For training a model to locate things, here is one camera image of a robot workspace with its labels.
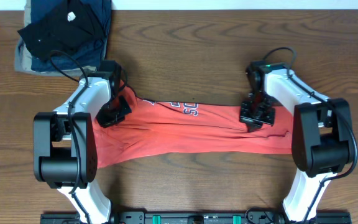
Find red printed t-shirt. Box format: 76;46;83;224
93;86;293;168

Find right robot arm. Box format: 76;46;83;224
239;60;357;223

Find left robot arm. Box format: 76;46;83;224
33;70;131;223

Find navy blue folded garment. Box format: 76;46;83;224
18;0;112;72

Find black folded garment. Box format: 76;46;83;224
18;0;105;61

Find grey folded trousers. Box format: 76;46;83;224
14;37;108;77

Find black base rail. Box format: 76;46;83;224
40;210;352;224

